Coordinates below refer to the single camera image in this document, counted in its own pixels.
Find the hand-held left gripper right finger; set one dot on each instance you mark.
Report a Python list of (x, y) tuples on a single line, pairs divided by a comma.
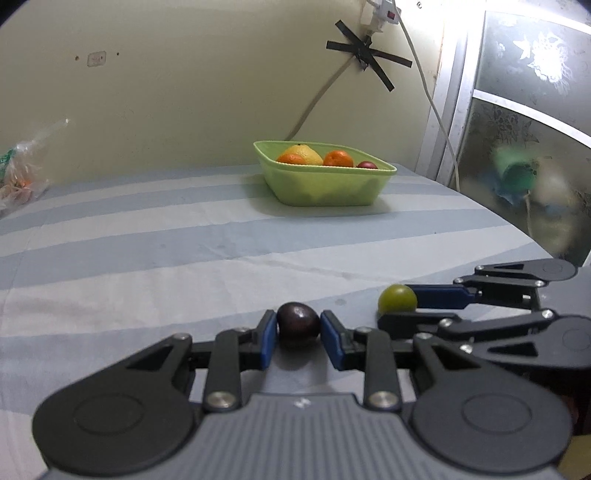
[(330, 341)]

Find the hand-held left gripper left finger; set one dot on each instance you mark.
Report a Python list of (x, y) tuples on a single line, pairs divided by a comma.
[(268, 341)]

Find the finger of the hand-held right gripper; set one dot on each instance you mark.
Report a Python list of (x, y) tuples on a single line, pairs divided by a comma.
[(438, 297), (415, 324)]

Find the green plum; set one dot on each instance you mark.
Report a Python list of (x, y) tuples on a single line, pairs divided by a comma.
[(397, 299)]

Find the dark purple plum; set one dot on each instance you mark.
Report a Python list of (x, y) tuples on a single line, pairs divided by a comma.
[(298, 323)]

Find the red plum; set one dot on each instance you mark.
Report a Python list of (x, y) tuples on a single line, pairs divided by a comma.
[(367, 165)]

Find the green plastic basin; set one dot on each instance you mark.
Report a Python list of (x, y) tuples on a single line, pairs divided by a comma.
[(323, 187)]

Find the orange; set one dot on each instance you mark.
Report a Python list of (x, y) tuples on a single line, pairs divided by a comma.
[(338, 159), (291, 159)]

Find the green object behind glass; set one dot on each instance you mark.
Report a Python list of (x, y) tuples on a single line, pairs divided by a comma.
[(515, 175)]

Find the striped bed sheet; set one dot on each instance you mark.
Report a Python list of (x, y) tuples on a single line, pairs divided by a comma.
[(138, 258)]

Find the yellow lemon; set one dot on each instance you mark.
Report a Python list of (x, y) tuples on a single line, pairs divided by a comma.
[(304, 152)]

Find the frosted patterned window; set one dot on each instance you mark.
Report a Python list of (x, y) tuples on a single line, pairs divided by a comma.
[(517, 92)]

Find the black tape cross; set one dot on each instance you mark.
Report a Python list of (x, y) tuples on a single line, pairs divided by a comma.
[(364, 50)]

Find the white power strip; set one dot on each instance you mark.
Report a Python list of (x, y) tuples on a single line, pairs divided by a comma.
[(383, 11)]

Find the clear plastic bag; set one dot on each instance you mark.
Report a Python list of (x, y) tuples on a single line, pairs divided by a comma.
[(23, 175)]

